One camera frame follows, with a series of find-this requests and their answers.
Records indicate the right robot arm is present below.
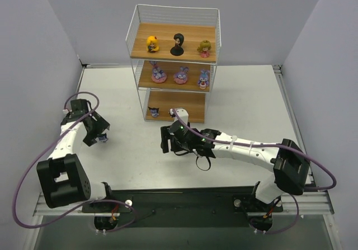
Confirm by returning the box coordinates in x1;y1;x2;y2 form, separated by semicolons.
160;121;310;204

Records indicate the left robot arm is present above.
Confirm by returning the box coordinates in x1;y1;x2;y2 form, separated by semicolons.
36;99;111;208

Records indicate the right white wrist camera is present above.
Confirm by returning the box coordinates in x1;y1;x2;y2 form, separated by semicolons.
169;107;189;127

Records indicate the white wire wooden shelf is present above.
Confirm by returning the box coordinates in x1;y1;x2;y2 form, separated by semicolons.
125;4;222;123

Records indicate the purple black cat toy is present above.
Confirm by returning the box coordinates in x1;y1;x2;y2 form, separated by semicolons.
148;107;159;118

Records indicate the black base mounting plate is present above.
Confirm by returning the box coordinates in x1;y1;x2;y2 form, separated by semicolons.
82;186;283;228

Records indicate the black haired doll toy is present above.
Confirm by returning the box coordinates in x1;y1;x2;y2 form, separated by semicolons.
170;33;185;56

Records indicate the purple bunny pink donut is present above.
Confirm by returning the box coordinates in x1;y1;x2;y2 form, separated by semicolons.
149;61;167;84
173;67;189;85

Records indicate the small purple bunny toy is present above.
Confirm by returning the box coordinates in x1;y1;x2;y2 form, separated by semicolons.
197;69;210;90

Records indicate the blonde pink dress doll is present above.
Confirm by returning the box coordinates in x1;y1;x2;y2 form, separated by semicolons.
197;40;211;58

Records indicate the yellow haired doll toy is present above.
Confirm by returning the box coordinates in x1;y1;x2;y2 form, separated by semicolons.
146;36;159;53

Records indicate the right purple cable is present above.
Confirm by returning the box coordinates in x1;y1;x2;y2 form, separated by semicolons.
172;107;337;235

